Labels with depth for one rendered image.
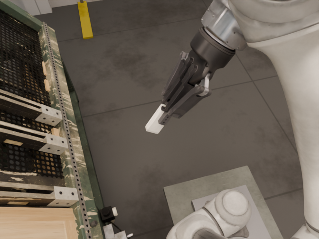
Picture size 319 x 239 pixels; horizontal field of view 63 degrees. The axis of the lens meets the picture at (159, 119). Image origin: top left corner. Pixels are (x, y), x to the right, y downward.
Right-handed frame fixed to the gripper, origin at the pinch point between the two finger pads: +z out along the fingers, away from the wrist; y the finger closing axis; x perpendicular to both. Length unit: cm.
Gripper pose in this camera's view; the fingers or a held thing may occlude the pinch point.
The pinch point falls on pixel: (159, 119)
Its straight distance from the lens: 55.2
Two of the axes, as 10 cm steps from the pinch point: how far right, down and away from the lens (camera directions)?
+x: 8.4, 2.6, 4.8
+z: -5.1, 6.9, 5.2
